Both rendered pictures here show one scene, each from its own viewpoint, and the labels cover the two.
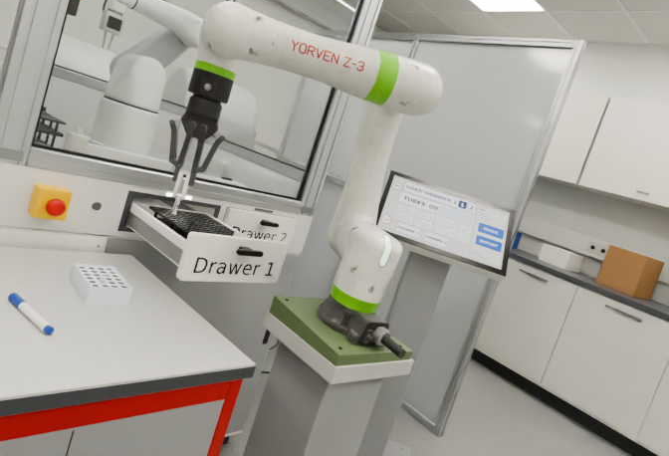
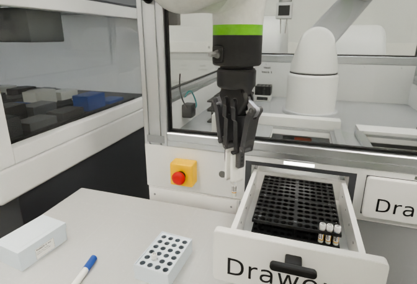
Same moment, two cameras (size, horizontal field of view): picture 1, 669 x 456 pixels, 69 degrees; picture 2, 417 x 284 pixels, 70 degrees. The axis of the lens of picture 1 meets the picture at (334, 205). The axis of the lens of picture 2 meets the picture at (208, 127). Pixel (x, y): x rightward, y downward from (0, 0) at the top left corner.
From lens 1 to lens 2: 0.86 m
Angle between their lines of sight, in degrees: 65
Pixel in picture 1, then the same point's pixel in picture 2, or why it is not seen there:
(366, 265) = not seen: outside the picture
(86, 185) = (210, 157)
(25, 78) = (151, 84)
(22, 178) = (167, 155)
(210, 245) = (241, 246)
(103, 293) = (144, 272)
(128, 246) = not seen: hidden behind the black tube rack
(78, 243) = (215, 203)
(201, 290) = not seen: hidden behind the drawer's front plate
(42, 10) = (148, 31)
